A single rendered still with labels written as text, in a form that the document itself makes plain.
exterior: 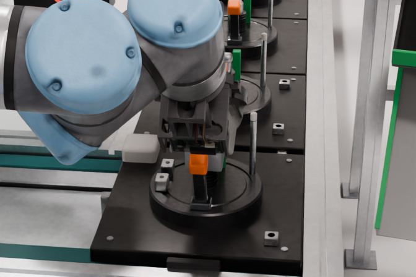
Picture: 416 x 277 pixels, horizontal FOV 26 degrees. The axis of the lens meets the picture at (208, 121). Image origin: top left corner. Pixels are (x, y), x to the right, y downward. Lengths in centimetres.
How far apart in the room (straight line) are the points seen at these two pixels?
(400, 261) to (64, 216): 44
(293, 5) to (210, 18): 100
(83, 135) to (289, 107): 64
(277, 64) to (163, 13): 76
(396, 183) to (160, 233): 28
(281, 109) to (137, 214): 34
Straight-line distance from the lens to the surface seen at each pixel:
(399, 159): 105
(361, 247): 119
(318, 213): 111
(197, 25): 73
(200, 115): 86
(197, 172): 100
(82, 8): 60
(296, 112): 132
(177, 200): 108
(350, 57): 179
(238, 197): 108
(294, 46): 155
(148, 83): 75
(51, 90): 60
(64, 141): 74
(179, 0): 74
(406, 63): 95
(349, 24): 196
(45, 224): 118
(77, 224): 118
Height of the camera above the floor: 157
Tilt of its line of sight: 28 degrees down
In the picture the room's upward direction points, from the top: straight up
